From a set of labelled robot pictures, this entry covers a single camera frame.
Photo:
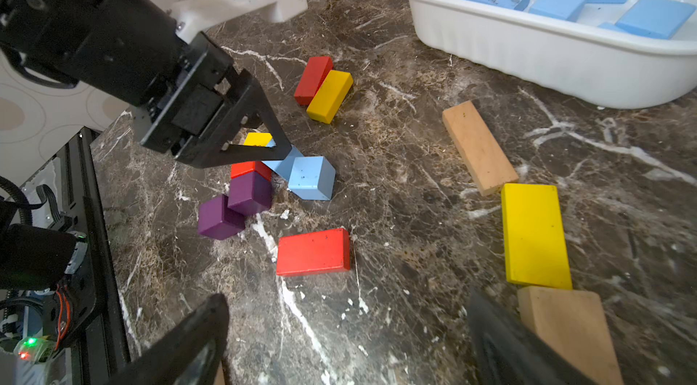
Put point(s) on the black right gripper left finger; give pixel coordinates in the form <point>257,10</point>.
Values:
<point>190,353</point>

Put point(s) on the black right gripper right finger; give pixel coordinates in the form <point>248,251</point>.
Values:
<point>508,353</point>

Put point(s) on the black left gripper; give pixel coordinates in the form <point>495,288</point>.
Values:
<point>183,120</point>

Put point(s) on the blue cube cluster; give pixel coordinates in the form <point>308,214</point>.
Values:
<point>312,178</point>
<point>283,168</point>

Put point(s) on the small blue cube front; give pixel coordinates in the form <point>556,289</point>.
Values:
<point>659,19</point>

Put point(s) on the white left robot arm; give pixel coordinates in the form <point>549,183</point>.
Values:
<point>155,55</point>

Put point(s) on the yellow cube left cluster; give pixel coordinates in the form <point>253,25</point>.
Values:
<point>258,139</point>

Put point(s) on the small red cube left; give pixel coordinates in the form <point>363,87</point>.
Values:
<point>241,169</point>

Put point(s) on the natural wood block middle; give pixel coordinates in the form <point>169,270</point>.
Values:
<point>574,325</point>

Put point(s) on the natural wood block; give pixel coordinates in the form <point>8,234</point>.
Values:
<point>483,156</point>
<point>574,325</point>

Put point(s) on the yellow flat block left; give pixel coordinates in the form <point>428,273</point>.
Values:
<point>327,101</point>

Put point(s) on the red flat block left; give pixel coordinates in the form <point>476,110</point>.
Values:
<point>312,78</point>

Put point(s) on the purple block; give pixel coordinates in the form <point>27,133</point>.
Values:
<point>224,216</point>

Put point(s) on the yellow block centre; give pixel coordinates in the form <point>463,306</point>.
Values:
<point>535,247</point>

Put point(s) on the long red block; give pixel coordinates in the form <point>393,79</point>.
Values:
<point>321,252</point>

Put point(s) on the natural wood block rear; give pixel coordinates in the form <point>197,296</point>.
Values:
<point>483,156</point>

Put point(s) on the white plastic tub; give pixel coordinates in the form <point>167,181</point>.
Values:
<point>583,59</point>

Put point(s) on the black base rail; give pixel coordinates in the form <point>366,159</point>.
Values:
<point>61,318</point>

